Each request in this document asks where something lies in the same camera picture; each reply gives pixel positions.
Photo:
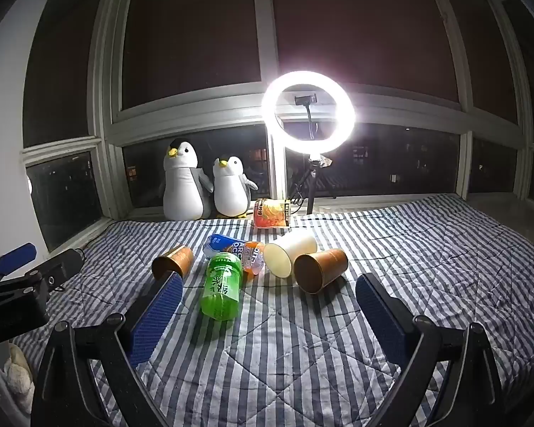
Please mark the small penguin plush toy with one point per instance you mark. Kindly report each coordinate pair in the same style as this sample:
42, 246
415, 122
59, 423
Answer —
230, 191

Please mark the large brown paper cup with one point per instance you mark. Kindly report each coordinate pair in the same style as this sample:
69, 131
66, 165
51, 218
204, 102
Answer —
325, 264

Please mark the large penguin plush toy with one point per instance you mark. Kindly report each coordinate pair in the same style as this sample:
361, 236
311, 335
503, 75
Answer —
184, 187

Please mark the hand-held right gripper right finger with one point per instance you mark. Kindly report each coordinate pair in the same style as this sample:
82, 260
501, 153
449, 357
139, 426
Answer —
382, 320

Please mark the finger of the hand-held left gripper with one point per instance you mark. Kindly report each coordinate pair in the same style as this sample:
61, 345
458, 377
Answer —
15, 255
58, 267

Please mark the white window frame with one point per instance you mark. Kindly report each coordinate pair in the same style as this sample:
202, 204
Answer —
266, 31

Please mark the orange snack bag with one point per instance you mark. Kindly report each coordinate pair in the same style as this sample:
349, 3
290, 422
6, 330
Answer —
271, 213

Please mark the small brown paper cup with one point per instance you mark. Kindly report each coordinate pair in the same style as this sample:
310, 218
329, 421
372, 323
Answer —
178, 259

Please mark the blue label plastic bottle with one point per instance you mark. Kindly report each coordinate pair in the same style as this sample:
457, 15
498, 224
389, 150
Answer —
224, 243

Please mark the white paper cup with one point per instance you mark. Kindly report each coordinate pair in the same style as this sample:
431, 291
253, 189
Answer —
293, 244

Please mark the white fluffy cloth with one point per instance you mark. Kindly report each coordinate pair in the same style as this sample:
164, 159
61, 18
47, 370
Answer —
13, 378

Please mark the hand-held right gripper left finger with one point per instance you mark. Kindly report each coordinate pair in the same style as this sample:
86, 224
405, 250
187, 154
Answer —
156, 316

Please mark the black tripod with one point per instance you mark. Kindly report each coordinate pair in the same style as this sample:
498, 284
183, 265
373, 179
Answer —
312, 187

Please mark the black phone holder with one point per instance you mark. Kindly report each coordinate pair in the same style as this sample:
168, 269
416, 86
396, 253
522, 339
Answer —
305, 98

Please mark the striped blue white blanket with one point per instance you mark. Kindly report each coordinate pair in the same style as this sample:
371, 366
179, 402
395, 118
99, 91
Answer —
293, 356

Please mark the green plastic bottle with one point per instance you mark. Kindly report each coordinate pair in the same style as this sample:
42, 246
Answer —
221, 284

